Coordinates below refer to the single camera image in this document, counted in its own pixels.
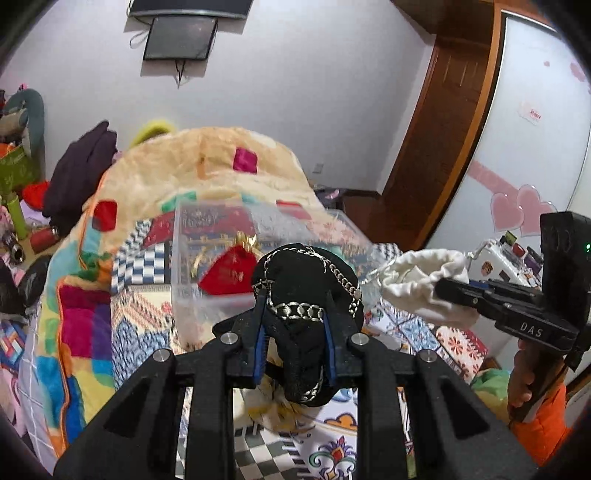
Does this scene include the red knitted cloth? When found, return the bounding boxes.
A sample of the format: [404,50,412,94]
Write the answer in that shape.
[21,181,51,209]

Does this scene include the wall air conditioner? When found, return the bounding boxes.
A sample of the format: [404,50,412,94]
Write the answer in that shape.
[128,0,254,20]

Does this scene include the white suitcase with stickers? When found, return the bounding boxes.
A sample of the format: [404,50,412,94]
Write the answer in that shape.
[466,231,548,289]

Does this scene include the yellow-green fuzzy cloth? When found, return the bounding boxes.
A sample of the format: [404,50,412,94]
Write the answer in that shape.
[129,119,177,149]

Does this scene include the wall-mounted black monitor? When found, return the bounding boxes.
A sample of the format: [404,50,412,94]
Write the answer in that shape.
[143,16,219,62]

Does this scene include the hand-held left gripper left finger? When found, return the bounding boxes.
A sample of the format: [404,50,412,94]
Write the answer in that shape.
[54,290,278,480]

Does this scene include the green bottle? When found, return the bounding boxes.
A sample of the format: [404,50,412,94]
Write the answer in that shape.
[4,193,29,240]

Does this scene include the white drawstring pouch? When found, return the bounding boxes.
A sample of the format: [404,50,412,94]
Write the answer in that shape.
[379,249,478,328]

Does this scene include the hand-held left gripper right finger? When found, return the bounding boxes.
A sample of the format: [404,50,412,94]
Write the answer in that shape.
[322,295,539,480]

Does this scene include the red cylinder container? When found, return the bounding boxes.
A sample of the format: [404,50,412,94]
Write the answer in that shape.
[30,226,60,254]

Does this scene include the person's right hand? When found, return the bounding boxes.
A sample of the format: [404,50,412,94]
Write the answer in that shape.
[507,339,539,422]

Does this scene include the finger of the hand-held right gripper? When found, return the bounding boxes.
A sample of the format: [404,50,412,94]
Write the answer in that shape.
[468,278,544,306]
[435,276,509,320]

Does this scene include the colourful plush blanket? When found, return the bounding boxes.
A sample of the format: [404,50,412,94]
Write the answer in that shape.
[34,127,370,457]

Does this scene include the red drawstring pouch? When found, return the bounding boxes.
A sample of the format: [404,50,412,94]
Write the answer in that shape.
[198,233,257,296]

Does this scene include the grey plush toy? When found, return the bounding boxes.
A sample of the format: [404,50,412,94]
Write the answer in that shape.
[0,88,46,160]

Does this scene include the black pouch with silver chain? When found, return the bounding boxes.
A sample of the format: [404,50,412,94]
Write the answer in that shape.
[252,246,362,408]

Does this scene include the dark purple jacket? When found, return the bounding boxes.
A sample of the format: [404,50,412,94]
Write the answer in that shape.
[42,121,118,229]

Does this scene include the white wardrobe door pink hearts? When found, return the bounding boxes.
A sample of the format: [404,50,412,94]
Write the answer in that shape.
[425,11,591,259]

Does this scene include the brown wooden door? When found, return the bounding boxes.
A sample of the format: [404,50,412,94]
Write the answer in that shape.
[342,0,506,252]

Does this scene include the person's right forearm orange sleeve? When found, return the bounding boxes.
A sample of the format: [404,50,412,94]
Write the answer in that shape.
[510,382,577,468]

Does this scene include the clear plastic storage box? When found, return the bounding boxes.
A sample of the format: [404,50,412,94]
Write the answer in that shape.
[170,198,372,344]

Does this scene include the green cardboard box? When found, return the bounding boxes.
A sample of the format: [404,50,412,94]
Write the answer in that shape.
[0,143,40,197]

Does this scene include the patterned bed sheet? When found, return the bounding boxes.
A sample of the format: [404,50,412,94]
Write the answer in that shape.
[111,217,490,480]

